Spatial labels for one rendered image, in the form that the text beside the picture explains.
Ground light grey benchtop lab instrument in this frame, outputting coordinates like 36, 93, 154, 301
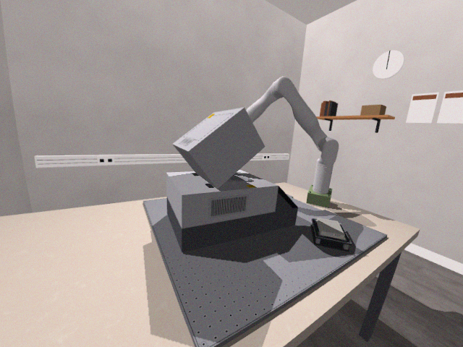
166, 108, 298, 252

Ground white microplate with grey wells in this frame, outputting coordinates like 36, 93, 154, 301
316, 218, 345, 239

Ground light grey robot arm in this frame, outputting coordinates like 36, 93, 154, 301
246, 77, 339, 194

